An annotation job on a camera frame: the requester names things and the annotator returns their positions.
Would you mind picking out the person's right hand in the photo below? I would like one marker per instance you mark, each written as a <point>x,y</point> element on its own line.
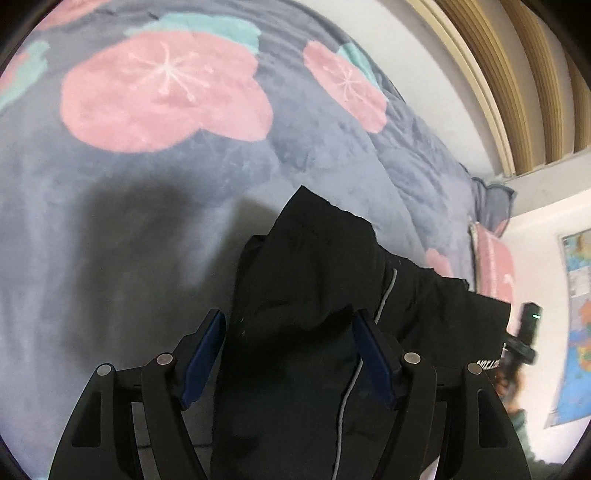
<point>508,385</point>

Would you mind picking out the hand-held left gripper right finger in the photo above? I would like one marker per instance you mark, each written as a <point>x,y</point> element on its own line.
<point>376,360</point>

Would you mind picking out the grey pillow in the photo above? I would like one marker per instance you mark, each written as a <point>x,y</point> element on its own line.
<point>494,207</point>

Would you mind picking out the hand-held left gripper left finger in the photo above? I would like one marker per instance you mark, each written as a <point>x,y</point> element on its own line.
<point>203,355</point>

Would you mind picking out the grey floral blanket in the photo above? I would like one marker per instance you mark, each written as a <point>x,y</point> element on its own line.
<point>138,207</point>

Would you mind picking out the wooden slatted headboard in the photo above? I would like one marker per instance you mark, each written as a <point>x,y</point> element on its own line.
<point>531,92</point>

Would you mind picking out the wall map poster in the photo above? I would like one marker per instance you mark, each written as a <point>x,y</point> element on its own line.
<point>577,346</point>

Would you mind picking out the black hooded jacket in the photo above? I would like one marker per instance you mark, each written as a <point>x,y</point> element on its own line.
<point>300,277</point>

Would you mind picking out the pink pillow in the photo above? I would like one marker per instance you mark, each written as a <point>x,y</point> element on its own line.
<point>496,263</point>

